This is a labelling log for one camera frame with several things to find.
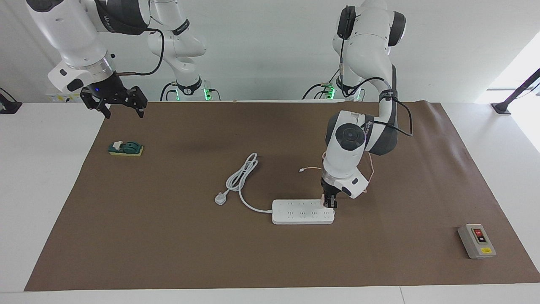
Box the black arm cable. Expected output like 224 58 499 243
115 27 165 77
337 6 413 138

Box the brown table mat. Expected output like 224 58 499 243
24 101 540 292

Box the black desk clamp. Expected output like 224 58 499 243
0 88 22 114

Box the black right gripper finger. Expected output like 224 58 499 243
80 89 112 119
121 86 149 119

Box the pink charging cable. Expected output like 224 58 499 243
298 152 375 193

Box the green knife switch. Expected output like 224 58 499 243
108 141 144 157

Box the white power strip cord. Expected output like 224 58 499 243
214 152 274 214

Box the black base cable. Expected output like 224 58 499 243
159 82 180 102
302 65 341 101

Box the grey push-button switch box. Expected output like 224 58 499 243
457 223 497 259

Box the white wall socket box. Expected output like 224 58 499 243
46 91 81 103

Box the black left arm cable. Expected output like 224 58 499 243
337 6 413 138

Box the white power strip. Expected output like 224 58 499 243
271 199 336 225

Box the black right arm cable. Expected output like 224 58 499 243
115 27 165 77

